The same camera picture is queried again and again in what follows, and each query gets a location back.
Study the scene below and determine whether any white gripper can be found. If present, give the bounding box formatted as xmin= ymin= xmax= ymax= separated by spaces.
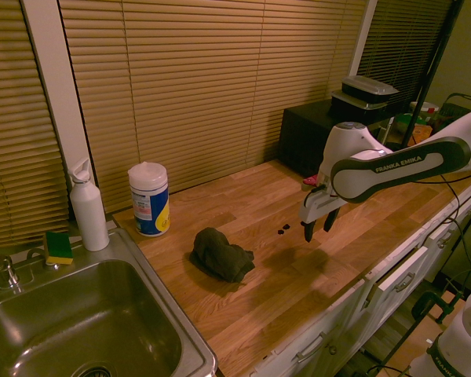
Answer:
xmin=298 ymin=187 xmax=345 ymax=243

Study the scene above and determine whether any dark cloth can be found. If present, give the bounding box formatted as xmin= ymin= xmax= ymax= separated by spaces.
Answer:
xmin=188 ymin=226 xmax=256 ymax=283

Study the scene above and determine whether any black and steel microwave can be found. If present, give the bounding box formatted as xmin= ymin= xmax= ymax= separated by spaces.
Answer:
xmin=279 ymin=101 xmax=380 ymax=180

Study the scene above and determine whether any open white drawer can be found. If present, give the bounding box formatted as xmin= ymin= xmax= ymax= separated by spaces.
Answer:
xmin=375 ymin=243 xmax=432 ymax=292

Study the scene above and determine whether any white cabinet drawer front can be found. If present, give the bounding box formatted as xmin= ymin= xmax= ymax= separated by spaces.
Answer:
xmin=254 ymin=279 xmax=369 ymax=377
xmin=422 ymin=218 xmax=463 ymax=283

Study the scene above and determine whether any dark plastic food container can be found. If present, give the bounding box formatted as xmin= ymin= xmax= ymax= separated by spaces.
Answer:
xmin=330 ymin=90 xmax=389 ymax=121
xmin=340 ymin=75 xmax=400 ymax=104

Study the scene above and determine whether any orange box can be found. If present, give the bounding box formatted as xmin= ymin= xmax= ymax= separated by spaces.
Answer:
xmin=411 ymin=123 xmax=433 ymax=147

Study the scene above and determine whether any black clamp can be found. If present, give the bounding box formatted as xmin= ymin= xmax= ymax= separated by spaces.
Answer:
xmin=411 ymin=290 xmax=461 ymax=325

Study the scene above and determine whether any white plastic tub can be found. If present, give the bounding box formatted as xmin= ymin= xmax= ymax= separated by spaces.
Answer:
xmin=409 ymin=101 xmax=441 ymax=119

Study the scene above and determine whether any white wipes canister blue label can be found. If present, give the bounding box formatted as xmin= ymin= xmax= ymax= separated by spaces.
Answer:
xmin=127 ymin=161 xmax=170 ymax=238

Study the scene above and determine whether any tan venetian window blind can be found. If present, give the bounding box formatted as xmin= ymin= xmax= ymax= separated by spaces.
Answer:
xmin=0 ymin=0 xmax=70 ymax=249
xmin=57 ymin=0 xmax=368 ymax=214
xmin=356 ymin=0 xmax=455 ymax=115

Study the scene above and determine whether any stainless steel sink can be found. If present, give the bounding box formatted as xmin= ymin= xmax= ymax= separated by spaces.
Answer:
xmin=0 ymin=229 xmax=219 ymax=377

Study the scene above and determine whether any green and yellow sponge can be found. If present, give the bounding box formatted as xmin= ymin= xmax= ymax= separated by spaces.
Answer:
xmin=43 ymin=231 xmax=75 ymax=267

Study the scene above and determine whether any metal drawer pull handle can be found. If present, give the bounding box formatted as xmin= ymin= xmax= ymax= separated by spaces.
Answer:
xmin=393 ymin=272 xmax=416 ymax=292
xmin=436 ymin=230 xmax=455 ymax=249
xmin=295 ymin=331 xmax=327 ymax=363

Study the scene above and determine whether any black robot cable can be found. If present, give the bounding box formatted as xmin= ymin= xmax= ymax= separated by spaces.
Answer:
xmin=414 ymin=170 xmax=471 ymax=377

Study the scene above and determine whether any dark wire basket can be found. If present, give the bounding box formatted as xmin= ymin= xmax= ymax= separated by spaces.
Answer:
xmin=440 ymin=92 xmax=471 ymax=119

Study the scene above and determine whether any black camera stand pole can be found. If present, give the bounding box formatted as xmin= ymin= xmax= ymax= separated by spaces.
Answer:
xmin=400 ymin=0 xmax=466 ymax=148

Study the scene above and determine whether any white window frame post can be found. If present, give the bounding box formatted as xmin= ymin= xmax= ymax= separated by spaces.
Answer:
xmin=18 ymin=0 xmax=100 ymax=190
xmin=347 ymin=0 xmax=378 ymax=78

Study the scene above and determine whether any chrome faucet handle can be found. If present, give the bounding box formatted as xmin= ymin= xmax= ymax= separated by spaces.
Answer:
xmin=0 ymin=254 xmax=24 ymax=292

